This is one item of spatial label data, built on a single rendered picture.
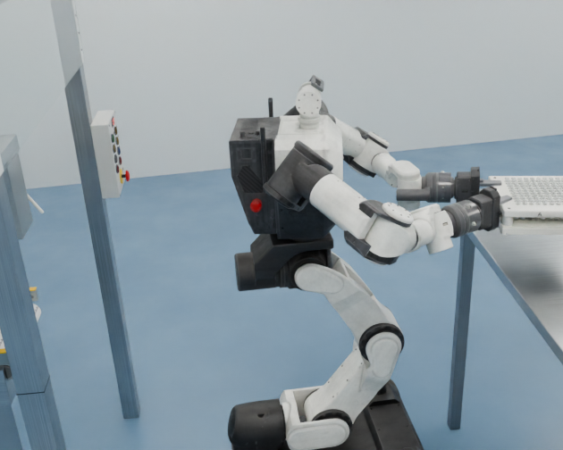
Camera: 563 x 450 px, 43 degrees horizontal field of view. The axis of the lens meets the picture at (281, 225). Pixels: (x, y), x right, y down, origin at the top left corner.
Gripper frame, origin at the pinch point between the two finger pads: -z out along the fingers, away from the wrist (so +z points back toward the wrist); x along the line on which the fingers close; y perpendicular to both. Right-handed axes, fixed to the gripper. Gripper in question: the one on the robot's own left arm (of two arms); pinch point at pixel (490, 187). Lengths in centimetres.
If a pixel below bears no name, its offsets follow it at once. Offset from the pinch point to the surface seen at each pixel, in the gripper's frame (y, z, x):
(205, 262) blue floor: -134, 141, 103
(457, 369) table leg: -20, 7, 79
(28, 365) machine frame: 85, 100, 6
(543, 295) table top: 28.0, -12.6, 18.2
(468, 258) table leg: -20.2, 4.4, 34.2
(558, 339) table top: 48, -14, 18
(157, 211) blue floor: -198, 193, 102
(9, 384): 80, 110, 15
